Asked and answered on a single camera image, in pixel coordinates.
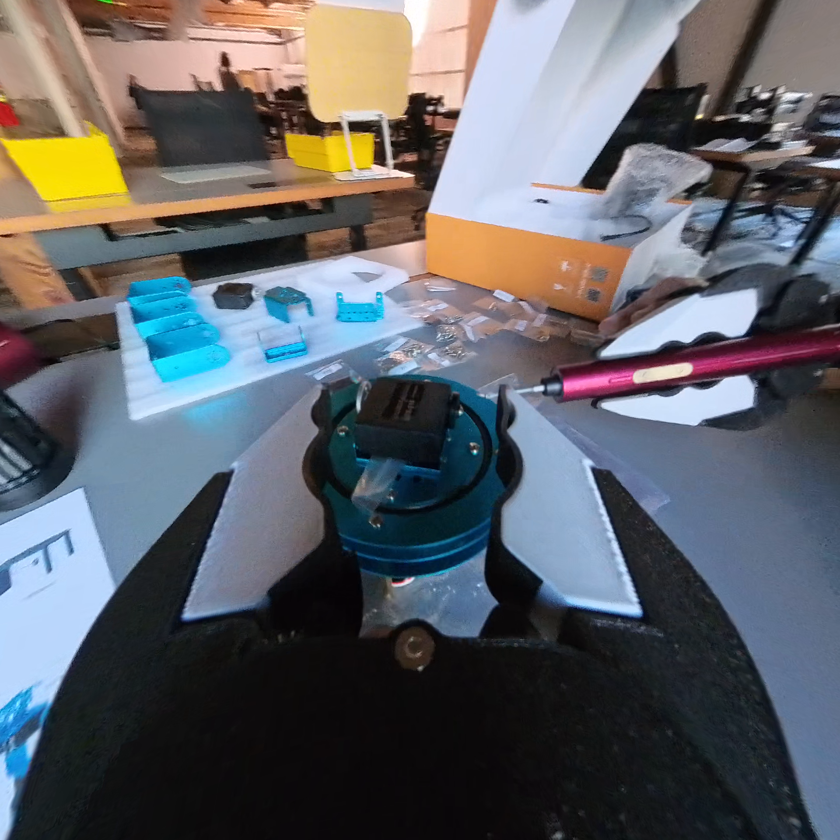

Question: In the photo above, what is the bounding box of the wooden edged table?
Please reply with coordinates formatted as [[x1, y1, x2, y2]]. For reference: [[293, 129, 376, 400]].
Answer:
[[0, 156, 419, 271]]

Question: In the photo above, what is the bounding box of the wooden top table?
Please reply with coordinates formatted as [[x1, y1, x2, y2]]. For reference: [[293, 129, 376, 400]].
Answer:
[[688, 140, 840, 258]]

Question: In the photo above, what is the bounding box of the black mesh chair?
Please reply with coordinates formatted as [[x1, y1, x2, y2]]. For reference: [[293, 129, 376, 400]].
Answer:
[[583, 84, 711, 193]]

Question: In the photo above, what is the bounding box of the small yellow bin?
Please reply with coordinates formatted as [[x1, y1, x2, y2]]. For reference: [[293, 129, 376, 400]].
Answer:
[[285, 130, 377, 174]]

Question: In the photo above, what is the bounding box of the blue round servo base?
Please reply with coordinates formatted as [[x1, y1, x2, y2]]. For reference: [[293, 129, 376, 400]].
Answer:
[[320, 375, 522, 588]]

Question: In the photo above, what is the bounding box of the dark blue angled bracket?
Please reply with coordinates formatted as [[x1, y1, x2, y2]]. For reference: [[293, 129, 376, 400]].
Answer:
[[263, 286, 312, 324]]

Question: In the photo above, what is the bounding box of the blue multi-hole bracket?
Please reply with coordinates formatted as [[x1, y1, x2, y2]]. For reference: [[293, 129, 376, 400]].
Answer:
[[335, 289, 386, 323]]

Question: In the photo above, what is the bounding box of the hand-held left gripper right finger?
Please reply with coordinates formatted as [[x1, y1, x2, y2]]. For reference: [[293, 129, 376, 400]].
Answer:
[[481, 386, 644, 632]]

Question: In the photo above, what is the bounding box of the silver keyboard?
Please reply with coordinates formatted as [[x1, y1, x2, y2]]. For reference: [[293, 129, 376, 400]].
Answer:
[[160, 165, 273, 186]]

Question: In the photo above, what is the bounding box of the printed instruction sheet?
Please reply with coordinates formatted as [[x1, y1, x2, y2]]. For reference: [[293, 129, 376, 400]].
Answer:
[[0, 489, 117, 821]]

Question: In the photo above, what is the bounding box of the blue long U bracket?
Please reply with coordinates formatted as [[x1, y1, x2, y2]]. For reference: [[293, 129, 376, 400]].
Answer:
[[152, 344, 232, 385], [131, 295, 199, 326], [134, 313, 212, 343], [146, 325, 222, 362], [128, 277, 193, 307]]

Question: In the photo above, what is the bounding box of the white foam block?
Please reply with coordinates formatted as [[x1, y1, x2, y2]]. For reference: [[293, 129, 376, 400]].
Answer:
[[297, 256, 409, 294]]

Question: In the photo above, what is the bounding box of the yellow panel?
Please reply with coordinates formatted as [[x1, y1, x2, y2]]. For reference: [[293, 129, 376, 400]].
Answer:
[[304, 3, 414, 127]]

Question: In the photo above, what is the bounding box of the black cable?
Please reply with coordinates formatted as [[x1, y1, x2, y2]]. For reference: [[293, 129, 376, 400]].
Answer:
[[599, 215, 652, 242]]

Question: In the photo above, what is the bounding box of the pile of small screw bags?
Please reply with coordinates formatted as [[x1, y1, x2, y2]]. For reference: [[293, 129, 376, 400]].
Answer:
[[376, 276, 613, 370]]

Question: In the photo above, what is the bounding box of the white foam sheet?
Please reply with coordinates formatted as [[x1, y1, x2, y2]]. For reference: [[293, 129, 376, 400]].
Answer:
[[117, 279, 422, 422]]

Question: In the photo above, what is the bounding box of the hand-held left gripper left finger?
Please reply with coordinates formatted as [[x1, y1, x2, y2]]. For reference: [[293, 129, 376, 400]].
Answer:
[[182, 386, 362, 636]]

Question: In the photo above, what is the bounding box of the blue small U bracket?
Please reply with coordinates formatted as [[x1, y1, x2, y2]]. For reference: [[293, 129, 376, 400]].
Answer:
[[256, 324, 310, 364]]

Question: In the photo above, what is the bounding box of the large yellow bin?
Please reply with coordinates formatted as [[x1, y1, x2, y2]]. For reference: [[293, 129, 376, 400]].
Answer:
[[0, 126, 130, 202]]

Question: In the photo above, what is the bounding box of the dark monitor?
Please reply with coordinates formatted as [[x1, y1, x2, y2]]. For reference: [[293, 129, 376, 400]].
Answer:
[[133, 85, 271, 169]]

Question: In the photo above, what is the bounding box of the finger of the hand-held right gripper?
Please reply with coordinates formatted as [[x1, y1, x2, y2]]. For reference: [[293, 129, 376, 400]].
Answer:
[[596, 376, 757, 427], [594, 287, 763, 360]]

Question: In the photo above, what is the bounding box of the bubble wrap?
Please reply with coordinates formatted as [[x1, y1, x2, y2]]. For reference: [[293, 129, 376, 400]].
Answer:
[[602, 144, 714, 225]]

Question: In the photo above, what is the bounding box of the white wire stand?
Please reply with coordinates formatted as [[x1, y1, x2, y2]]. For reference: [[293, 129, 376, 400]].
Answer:
[[330, 112, 416, 182]]

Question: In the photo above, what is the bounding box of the red electric screwdriver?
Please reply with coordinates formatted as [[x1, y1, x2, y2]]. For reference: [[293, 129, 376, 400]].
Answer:
[[515, 327, 840, 403]]

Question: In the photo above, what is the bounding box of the black bit holder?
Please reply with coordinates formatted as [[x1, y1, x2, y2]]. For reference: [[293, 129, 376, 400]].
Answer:
[[0, 387, 74, 514]]

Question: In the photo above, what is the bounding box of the clear plastic bag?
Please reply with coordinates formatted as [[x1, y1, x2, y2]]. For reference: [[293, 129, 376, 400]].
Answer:
[[360, 374, 672, 639]]

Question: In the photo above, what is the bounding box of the orange and white cardboard box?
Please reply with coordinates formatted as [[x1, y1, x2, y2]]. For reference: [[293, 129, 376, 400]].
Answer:
[[425, 0, 711, 324]]

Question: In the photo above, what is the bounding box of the wooden post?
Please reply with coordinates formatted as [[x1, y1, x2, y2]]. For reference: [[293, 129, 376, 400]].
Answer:
[[0, 141, 74, 309]]

